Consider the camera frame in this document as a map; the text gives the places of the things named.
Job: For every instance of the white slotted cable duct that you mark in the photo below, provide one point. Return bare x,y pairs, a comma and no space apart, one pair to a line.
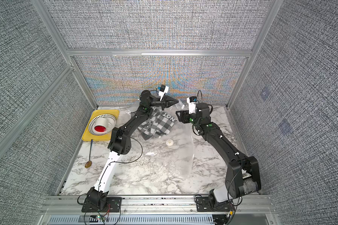
144,219

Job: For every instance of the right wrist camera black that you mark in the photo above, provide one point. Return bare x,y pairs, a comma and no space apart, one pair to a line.
192,102

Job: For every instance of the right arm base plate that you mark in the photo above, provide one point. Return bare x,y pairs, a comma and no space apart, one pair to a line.
209,204

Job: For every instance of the yellow plastic tray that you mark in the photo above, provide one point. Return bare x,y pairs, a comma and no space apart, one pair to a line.
87,136

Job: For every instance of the black white checkered shirt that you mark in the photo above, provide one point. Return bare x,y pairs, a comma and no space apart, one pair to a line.
158,125

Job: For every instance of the clear plastic vacuum bag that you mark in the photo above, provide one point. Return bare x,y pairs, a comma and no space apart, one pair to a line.
176,159

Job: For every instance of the white vacuum valve yellow centre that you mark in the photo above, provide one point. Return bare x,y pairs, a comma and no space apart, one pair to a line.
169,142

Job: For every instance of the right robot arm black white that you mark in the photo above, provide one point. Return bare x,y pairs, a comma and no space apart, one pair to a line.
243,174

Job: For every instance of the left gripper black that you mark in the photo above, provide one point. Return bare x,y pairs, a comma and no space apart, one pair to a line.
165,103

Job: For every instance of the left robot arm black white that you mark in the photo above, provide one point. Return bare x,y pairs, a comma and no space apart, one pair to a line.
120,143

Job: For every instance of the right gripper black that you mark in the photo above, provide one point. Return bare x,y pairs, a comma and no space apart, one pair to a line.
184,113

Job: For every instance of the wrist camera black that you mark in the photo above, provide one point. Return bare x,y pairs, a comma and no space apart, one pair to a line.
163,89
192,102

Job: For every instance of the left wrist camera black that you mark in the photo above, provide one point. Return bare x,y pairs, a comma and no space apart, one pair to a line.
163,89

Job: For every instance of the front aluminium rail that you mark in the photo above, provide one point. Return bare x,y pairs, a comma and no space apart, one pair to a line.
160,204

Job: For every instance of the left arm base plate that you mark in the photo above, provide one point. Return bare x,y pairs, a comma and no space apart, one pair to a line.
108,204

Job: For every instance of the white patterned bowl red inside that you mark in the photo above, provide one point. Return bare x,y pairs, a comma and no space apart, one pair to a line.
102,124

